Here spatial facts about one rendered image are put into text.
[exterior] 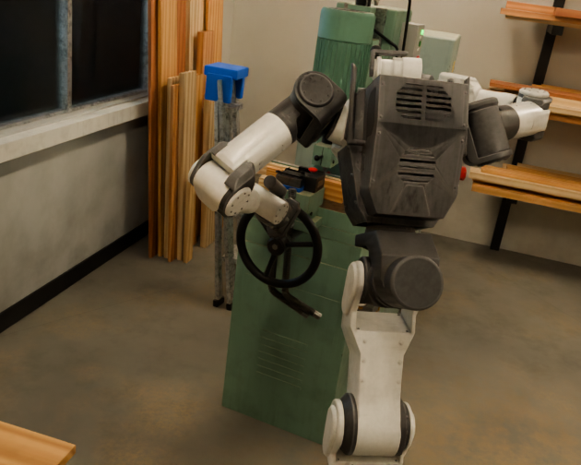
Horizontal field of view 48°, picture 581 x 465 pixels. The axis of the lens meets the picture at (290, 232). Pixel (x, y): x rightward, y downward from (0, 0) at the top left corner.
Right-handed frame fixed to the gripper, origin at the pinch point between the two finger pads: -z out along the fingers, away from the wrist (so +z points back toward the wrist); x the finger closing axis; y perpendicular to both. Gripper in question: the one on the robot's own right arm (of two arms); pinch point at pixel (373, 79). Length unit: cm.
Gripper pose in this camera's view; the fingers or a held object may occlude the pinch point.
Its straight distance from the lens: 208.9
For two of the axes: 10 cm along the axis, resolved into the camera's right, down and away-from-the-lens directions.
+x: -3.8, 8.2, -4.2
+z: 9.1, 2.5, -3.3
